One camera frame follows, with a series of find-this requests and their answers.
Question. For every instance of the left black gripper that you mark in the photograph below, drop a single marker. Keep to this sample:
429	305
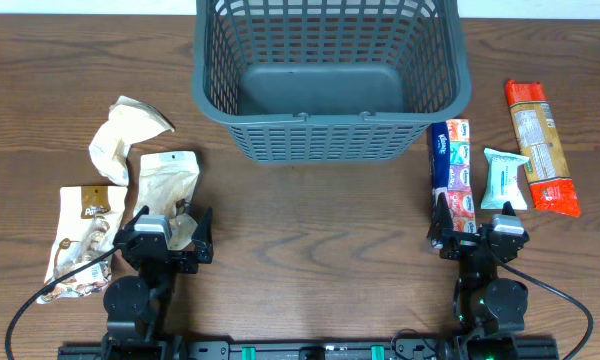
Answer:
186	261

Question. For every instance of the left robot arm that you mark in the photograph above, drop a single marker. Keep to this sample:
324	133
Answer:
137	304

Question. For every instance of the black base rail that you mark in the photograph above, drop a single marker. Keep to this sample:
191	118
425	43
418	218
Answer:
404	348

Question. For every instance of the orange spaghetti package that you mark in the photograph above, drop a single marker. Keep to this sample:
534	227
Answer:
550	182

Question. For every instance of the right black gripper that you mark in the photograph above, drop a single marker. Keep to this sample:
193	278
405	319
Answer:
444	228

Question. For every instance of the Kleenex tissue multipack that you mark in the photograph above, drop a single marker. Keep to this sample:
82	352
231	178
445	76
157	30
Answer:
449	149

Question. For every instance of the white brown pretzel bag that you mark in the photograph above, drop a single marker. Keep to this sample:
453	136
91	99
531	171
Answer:
89	219

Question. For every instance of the white teal wipes packet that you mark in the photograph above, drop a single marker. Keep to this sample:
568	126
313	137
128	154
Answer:
502	180

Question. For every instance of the beige snack bag clear window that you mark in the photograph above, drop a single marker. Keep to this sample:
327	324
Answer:
166	185

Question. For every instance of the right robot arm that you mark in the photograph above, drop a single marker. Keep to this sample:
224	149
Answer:
490	309

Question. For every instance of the grey plastic basket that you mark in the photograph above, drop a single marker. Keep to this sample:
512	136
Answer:
329	80

